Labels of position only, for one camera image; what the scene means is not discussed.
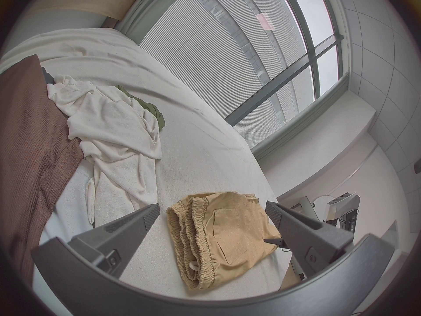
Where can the black garment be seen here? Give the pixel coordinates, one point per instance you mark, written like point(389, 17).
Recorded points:
point(47, 76)

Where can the window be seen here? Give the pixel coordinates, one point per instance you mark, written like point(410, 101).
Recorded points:
point(230, 44)

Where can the tan shorts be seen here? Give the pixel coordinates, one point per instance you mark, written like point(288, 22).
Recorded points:
point(230, 235)

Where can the dark brown garment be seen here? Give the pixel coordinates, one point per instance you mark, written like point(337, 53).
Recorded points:
point(29, 137)

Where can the white garment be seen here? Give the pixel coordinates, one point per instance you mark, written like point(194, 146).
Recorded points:
point(115, 150)

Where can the olive green garment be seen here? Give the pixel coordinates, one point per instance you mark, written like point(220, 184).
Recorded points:
point(154, 114)

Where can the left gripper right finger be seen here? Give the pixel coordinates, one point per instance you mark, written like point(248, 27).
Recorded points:
point(306, 242)

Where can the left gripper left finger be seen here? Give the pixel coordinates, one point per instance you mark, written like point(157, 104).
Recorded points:
point(121, 239)

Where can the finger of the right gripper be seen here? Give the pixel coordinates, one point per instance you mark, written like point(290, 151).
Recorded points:
point(276, 242)

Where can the pale grey garment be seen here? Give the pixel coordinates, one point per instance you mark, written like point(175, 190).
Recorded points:
point(72, 193)

